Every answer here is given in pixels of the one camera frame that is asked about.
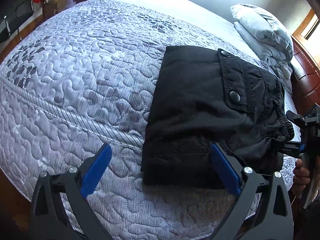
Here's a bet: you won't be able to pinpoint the black pants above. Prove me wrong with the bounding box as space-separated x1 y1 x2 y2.
141 46 295 189

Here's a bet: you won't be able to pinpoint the person's right hand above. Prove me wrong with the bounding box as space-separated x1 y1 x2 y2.
291 159 310 197

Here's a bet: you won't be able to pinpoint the dark wooden headboard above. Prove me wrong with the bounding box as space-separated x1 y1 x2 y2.
291 36 319 115

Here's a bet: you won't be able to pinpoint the grey folded duvet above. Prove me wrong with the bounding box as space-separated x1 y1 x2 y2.
231 4 293 94

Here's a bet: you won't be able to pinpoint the grey quilted bedspread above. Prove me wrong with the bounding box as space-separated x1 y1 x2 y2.
0 0 297 240

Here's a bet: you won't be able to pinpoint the cardboard box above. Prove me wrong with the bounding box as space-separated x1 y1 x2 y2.
43 0 68 21

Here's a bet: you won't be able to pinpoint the black chrome chair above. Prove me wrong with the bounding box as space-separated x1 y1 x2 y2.
1 0 34 43

